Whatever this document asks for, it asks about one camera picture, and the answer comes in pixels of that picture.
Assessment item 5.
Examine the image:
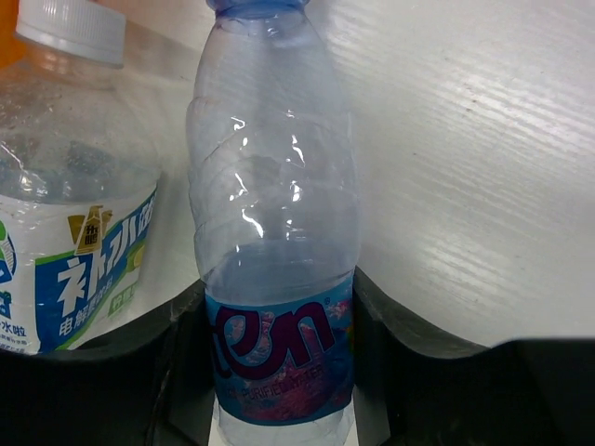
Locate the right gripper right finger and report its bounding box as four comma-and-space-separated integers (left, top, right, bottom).
353, 271, 594, 445

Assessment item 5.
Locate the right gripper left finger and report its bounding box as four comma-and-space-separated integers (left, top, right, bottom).
1, 282, 214, 445

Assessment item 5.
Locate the green label water bottle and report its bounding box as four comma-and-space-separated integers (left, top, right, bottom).
1, 1, 161, 355

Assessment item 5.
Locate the blue cap water bottle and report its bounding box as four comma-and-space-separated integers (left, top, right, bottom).
186, 1, 361, 445

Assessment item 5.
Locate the orange juice bottle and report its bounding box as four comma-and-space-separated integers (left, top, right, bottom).
0, 0, 25, 69

